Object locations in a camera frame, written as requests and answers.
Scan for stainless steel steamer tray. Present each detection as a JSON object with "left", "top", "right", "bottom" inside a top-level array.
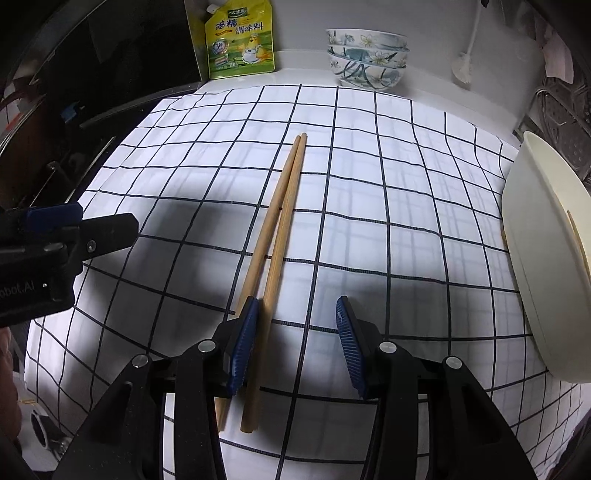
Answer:
[{"left": 531, "top": 74, "right": 591, "bottom": 185}]

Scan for cream round plastic basin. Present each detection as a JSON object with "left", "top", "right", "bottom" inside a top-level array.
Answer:
[{"left": 501, "top": 130, "right": 591, "bottom": 384}]

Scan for pink hanging cloth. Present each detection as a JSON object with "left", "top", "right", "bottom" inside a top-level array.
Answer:
[{"left": 540, "top": 23, "right": 578, "bottom": 84}]

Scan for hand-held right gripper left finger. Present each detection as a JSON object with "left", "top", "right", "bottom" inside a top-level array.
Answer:
[{"left": 55, "top": 295, "right": 260, "bottom": 480}]

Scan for floral ceramic bowl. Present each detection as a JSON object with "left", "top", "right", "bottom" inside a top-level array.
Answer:
[
  {"left": 329, "top": 62, "right": 407, "bottom": 89},
  {"left": 325, "top": 28, "right": 410, "bottom": 54},
  {"left": 327, "top": 46, "right": 409, "bottom": 70}
]

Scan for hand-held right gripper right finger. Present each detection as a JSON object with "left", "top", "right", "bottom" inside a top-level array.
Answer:
[{"left": 335, "top": 295, "right": 539, "bottom": 480}]

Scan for black gas stove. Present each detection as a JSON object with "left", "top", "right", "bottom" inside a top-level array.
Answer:
[{"left": 0, "top": 78, "right": 204, "bottom": 213}]

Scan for white black checked cloth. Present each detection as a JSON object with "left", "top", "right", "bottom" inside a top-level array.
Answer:
[{"left": 25, "top": 83, "right": 591, "bottom": 480}]

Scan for glass pot lid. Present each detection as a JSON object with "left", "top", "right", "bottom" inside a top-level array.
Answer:
[{"left": 0, "top": 14, "right": 61, "bottom": 153}]

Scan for yellow seasoning pouch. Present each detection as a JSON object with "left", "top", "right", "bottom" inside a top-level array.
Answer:
[{"left": 185, "top": 0, "right": 277, "bottom": 80}]

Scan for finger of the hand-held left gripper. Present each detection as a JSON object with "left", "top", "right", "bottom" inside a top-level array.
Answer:
[
  {"left": 18, "top": 203, "right": 84, "bottom": 232},
  {"left": 69, "top": 212, "right": 139, "bottom": 264}
]

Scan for white dish brush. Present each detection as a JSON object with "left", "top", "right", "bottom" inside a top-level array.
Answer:
[{"left": 450, "top": 0, "right": 483, "bottom": 86}]

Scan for wooden chopsticks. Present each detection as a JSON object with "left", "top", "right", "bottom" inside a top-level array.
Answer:
[{"left": 216, "top": 134, "right": 303, "bottom": 432}]

